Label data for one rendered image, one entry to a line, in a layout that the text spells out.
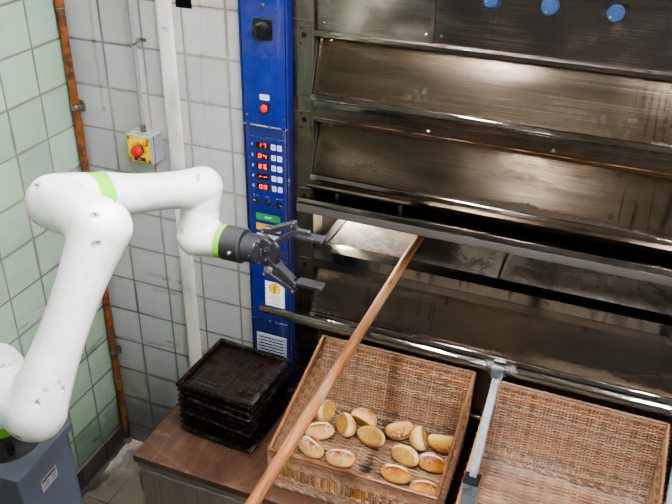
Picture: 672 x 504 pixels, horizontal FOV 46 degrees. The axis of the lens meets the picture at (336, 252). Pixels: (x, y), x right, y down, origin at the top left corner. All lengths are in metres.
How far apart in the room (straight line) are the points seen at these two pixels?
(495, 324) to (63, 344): 1.42
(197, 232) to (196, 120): 0.68
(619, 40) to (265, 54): 0.99
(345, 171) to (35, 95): 1.04
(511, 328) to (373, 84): 0.89
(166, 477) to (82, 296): 1.25
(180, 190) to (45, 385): 0.58
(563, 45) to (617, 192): 0.43
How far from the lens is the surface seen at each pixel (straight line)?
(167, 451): 2.79
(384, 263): 2.57
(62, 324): 1.67
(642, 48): 2.19
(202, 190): 2.01
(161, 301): 3.11
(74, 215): 1.65
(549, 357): 2.59
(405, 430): 2.75
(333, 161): 2.46
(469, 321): 2.60
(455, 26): 2.24
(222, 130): 2.61
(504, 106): 2.24
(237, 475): 2.68
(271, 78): 2.43
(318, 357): 2.79
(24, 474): 1.92
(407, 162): 2.39
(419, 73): 2.30
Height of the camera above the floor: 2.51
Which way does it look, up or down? 30 degrees down
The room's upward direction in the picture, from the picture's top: 1 degrees clockwise
